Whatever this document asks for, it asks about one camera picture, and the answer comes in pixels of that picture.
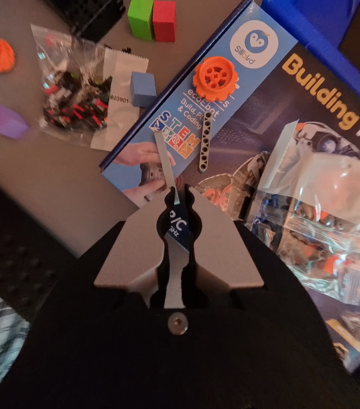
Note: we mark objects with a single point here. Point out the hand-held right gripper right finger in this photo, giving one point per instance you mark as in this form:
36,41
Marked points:
228,255

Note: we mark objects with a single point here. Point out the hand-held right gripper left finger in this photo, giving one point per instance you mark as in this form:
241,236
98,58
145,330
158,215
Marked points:
129,255

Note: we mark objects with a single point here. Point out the light grey perforated beam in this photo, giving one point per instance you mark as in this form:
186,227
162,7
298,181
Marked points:
205,142

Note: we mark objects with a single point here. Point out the blue wooden cube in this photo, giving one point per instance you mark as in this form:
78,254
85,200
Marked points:
143,89

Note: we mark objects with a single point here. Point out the small orange plastic wheel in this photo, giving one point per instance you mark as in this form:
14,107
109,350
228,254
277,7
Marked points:
215,76

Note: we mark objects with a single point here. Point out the purple wooden cube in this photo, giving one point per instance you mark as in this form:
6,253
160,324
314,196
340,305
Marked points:
6,121

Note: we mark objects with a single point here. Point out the green wooden cube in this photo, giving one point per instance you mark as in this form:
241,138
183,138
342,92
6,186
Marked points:
140,20

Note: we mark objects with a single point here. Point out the red wooden cube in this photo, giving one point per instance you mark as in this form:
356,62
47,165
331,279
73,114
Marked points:
164,20

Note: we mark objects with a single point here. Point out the blue plastic storage bin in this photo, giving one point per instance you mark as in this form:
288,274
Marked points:
327,38

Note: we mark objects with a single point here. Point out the clear bag with white flap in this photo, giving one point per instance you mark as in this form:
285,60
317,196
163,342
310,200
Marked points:
327,207

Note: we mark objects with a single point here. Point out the dark grey perforated panel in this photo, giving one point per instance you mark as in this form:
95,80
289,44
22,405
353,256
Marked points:
13,249

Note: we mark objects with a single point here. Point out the dark blue cardboard kit box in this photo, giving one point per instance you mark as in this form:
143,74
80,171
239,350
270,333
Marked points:
263,111

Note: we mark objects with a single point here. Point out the black perforated plastic block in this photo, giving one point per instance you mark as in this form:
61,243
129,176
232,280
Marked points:
93,16

